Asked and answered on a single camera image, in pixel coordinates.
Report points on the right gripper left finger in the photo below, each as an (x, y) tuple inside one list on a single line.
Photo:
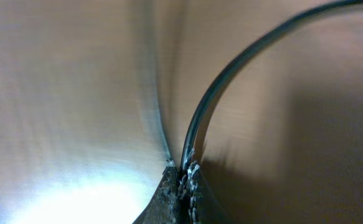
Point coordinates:
[(164, 206)]

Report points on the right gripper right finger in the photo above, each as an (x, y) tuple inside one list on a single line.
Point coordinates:
[(201, 203)]

